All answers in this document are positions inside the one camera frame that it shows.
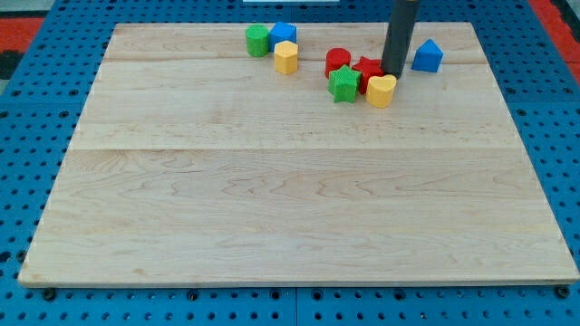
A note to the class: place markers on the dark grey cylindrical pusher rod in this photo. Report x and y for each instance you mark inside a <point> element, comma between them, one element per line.
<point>398,37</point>

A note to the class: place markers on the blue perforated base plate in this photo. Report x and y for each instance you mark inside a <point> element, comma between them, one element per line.
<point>43,100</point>

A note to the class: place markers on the green cylinder block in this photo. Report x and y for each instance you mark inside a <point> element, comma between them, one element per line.
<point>257,40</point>

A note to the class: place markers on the yellow heart block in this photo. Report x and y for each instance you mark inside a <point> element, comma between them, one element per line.
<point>380,90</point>

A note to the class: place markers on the blue triangle block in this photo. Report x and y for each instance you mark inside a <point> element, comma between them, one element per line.
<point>428,57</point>

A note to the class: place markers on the red star block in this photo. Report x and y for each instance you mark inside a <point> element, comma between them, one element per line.
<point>367,68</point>

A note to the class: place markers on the green star block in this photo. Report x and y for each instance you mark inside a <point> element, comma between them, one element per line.
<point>343,84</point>

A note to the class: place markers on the light wooden board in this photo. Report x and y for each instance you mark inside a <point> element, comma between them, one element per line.
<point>196,165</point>

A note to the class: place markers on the blue cube block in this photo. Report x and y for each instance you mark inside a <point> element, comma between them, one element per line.
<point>282,32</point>

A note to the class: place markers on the yellow hexagon block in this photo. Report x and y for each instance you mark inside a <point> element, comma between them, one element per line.
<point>286,57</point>

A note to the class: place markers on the red cylinder block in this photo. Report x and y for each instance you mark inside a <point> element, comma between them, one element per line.
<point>336,58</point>

